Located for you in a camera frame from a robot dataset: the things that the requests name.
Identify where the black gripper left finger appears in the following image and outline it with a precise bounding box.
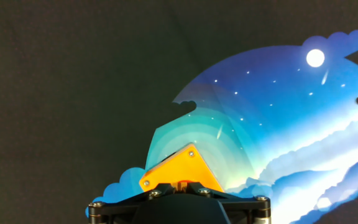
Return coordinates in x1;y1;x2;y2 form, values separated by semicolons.
88;182;180;224

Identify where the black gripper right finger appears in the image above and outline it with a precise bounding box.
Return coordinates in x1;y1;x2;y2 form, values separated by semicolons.
178;182;272;224

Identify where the orange box with red button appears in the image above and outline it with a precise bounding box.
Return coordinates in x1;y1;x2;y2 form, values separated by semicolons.
139;142;225;194

